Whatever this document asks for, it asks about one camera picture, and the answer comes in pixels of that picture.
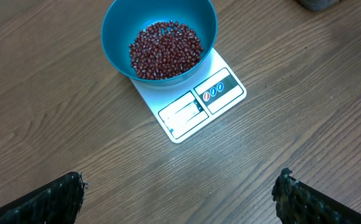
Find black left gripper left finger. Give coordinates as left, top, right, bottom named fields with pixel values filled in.
left=0, top=172, right=87, bottom=224

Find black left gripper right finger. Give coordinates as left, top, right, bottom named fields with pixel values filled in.
left=271, top=168, right=361, bottom=224

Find white digital kitchen scale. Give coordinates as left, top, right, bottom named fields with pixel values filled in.
left=132, top=49, right=247, bottom=144

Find red beans in bowl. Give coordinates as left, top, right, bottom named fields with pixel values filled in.
left=129, top=21, right=204, bottom=80

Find blue bowl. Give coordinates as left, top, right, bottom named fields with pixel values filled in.
left=101, top=0, right=218, bottom=86

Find clear plastic food container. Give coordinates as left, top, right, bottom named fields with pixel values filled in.
left=296, top=0, right=342, bottom=12

